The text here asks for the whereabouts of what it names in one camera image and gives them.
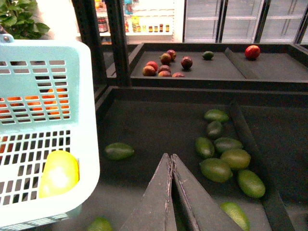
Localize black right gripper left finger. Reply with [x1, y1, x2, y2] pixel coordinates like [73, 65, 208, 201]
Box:
[121, 153, 177, 231]

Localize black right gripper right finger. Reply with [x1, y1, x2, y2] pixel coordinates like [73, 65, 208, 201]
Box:
[171, 154, 241, 231]

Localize yellow mango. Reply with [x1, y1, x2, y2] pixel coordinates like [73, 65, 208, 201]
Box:
[38, 150, 79, 198]

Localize turquoise plastic shopping basket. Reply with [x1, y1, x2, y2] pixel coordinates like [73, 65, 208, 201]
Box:
[0, 34, 100, 231]

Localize green avocado on shelf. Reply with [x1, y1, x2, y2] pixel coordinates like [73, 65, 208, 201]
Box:
[202, 51, 214, 60]

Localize red apple on shelf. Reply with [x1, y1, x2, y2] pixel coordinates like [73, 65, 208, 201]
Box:
[244, 45, 260, 60]

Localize green potted plant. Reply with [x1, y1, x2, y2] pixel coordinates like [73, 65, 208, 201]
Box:
[0, 0, 50, 39]

